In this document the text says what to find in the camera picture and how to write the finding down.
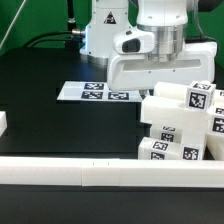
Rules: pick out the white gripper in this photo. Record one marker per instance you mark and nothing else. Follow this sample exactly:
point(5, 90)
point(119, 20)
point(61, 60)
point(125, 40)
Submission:
point(138, 72)

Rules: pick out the white chair back frame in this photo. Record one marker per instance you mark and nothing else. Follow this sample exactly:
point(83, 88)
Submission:
point(167, 107)

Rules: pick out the white chair nut peg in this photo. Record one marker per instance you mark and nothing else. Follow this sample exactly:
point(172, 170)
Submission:
point(165, 133)

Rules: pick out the white chair seat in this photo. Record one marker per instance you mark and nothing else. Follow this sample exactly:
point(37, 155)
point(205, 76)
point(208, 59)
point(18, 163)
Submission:
point(193, 145)

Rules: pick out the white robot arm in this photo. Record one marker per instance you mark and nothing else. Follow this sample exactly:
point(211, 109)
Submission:
point(155, 49)

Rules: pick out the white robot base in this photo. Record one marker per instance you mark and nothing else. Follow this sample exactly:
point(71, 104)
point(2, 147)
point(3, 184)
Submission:
point(108, 18)

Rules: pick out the white part at left edge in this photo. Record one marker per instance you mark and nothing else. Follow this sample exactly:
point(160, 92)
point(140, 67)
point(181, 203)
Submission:
point(3, 122)

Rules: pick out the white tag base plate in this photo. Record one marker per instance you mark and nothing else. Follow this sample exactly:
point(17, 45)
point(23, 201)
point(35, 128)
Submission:
point(95, 91)

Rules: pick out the white obstacle fence wall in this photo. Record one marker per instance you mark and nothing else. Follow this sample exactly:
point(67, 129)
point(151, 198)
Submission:
point(111, 172)

